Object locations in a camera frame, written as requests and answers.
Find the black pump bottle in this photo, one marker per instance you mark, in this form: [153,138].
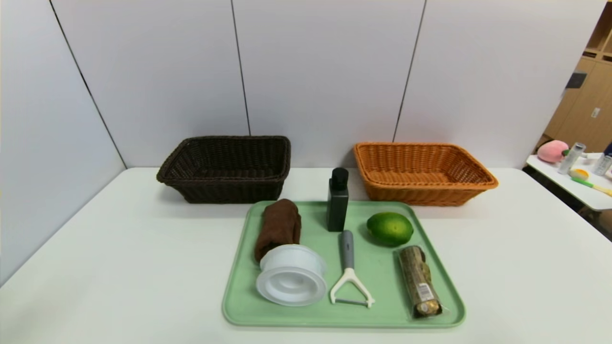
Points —
[337,205]

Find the green lime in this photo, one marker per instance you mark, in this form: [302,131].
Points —
[389,229]

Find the clear chocolate pack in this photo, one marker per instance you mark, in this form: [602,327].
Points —
[420,282]

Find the dark brown wicker basket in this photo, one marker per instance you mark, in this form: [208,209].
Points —
[224,162]

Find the orange wicker basket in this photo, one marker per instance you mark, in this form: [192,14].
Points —
[420,167]

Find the rolled brown towel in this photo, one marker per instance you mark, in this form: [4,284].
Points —
[279,224]

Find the white round plastic container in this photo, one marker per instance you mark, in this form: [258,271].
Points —
[291,282]

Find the light green plastic tray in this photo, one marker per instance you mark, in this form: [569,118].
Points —
[387,286]

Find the pink peach plush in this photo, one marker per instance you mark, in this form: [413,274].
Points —
[552,152]

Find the tall clear plastic bottle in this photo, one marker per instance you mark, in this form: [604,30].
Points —
[571,160]

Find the white side table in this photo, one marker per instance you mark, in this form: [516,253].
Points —
[583,193]

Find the light wooden cabinet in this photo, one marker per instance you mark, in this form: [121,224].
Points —
[588,114]

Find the grey wall mounted box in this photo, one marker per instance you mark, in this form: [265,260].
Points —
[576,80]

